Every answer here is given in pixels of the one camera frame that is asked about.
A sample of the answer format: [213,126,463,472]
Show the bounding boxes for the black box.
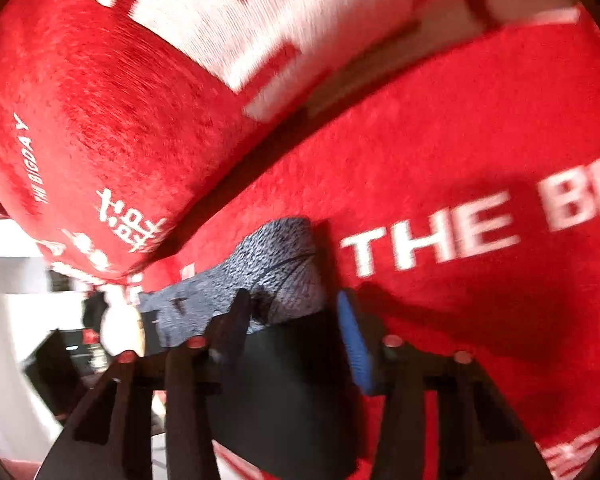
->
[22,329,90,417]

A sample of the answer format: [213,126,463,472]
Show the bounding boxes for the black and grey floral pants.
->
[137,217,368,480]

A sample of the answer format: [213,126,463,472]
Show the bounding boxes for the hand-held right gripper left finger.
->
[42,290,252,480]

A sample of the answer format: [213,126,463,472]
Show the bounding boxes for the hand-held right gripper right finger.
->
[337,291,553,480]

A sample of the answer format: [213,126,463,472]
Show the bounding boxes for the red printed rolled quilt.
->
[0,0,581,286]

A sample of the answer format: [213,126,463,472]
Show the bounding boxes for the red printed blanket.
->
[130,5,600,480]

